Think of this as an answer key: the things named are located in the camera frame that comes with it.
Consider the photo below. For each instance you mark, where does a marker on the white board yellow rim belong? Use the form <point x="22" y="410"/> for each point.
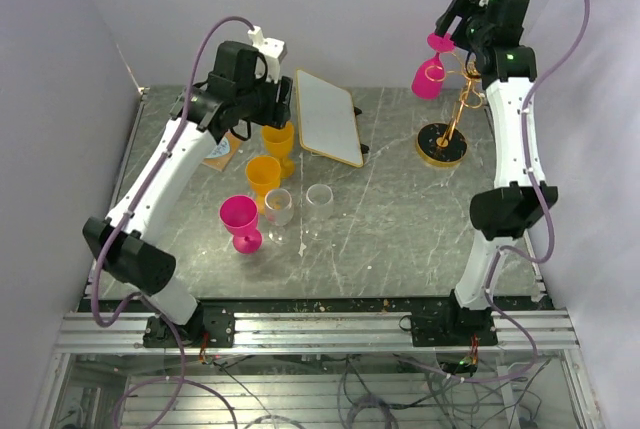
<point x="327" y="123"/>

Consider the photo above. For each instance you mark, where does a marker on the gold wine glass rack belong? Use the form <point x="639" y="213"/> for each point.
<point x="443" y="144"/>

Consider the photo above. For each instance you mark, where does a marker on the aluminium mounting rail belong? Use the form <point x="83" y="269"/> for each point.
<point x="309" y="333"/>

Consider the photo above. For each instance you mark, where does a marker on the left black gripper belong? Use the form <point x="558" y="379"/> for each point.
<point x="278" y="113"/>

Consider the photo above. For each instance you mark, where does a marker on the orange picture card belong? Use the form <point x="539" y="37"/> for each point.
<point x="221" y="155"/>

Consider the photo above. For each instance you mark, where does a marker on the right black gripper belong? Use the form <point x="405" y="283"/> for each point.
<point x="464" y="3"/>

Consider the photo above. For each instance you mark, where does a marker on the clear wine glass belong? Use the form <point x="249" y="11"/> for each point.
<point x="320" y="204"/>
<point x="279" y="211"/>

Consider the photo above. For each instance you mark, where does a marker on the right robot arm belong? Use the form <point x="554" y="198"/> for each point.
<point x="500" y="72"/>

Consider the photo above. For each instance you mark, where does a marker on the orange wine glass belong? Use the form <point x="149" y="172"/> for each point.
<point x="279" y="144"/>
<point x="263" y="174"/>

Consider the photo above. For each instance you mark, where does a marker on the pink wine glass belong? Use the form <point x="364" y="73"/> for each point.
<point x="429" y="77"/>
<point x="240" y="216"/>

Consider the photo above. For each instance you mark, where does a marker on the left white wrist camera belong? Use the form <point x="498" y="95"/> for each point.
<point x="273" y="51"/>

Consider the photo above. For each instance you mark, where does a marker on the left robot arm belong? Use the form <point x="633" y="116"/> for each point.
<point x="245" y="85"/>

